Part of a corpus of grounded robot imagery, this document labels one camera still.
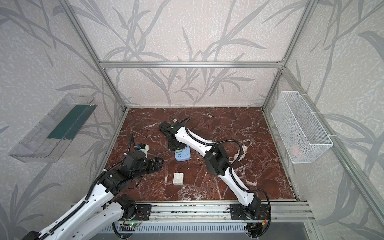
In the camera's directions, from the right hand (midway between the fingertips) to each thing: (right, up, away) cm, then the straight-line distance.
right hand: (177, 144), depth 92 cm
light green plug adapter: (+1, -4, -2) cm, 4 cm away
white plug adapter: (+2, -18, -10) cm, 20 cm away
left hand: (-6, -5, -14) cm, 16 cm away
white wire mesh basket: (+58, +9, -29) cm, 65 cm away
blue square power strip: (+5, -7, -1) cm, 8 cm away
